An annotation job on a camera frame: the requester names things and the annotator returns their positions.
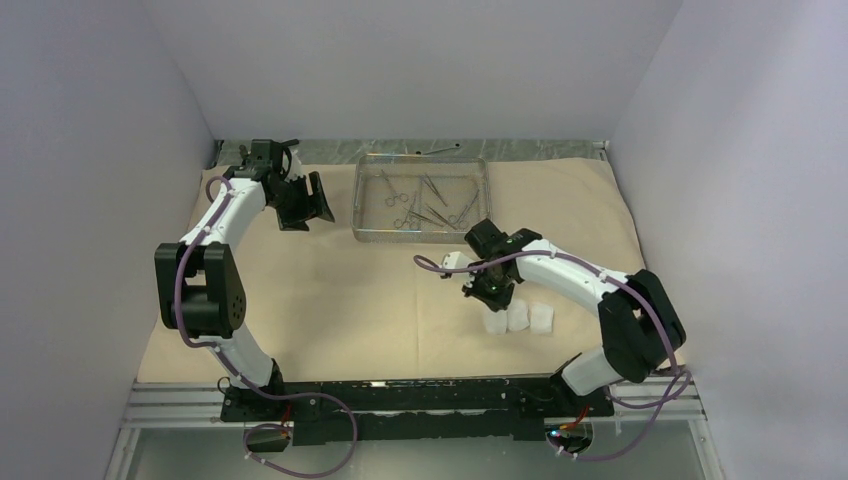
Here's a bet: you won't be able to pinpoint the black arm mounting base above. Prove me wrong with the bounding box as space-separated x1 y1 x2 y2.
220 375 614 446

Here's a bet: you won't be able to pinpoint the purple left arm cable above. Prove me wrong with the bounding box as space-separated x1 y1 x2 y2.
170 175 358 480

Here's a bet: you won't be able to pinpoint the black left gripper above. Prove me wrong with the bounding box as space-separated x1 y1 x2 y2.
270 172 335 232

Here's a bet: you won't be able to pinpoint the black-handled claw hammer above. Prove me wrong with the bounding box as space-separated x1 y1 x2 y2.
238 139 300 161

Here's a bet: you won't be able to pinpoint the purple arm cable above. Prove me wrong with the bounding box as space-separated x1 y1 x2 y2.
413 250 693 464
170 175 358 480

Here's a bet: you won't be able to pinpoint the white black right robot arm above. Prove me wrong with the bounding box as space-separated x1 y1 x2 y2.
463 220 686 415

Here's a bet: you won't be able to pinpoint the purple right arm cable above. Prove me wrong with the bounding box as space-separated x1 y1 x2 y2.
413 250 693 464

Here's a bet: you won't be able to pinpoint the beige wrapping cloth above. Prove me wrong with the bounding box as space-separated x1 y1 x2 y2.
234 158 644 382

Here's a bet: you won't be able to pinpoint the silver forceps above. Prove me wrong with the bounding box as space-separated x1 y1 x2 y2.
423 174 448 207
425 204 458 230
405 210 443 227

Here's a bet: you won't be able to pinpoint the white gauze square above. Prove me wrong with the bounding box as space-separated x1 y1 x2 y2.
529 303 555 335

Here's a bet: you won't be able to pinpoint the metal mesh instrument tray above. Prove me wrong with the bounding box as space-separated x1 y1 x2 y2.
351 154 492 244

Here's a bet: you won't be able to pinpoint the aluminium rail frame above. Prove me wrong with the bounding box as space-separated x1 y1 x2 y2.
106 376 724 479

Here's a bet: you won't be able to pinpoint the silver surgical scissors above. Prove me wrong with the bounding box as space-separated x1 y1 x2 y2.
380 170 409 207

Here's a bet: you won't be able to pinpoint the silver ratchet wrench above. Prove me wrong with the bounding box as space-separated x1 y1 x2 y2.
414 143 462 156

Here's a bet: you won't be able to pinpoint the white gauze pad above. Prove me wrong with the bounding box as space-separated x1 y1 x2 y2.
482 309 509 335
507 299 530 332

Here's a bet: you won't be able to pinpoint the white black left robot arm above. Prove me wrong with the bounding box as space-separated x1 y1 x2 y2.
154 139 335 420

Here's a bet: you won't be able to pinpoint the silver haemostat clamp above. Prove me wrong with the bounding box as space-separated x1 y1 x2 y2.
448 191 479 230
392 193 421 230

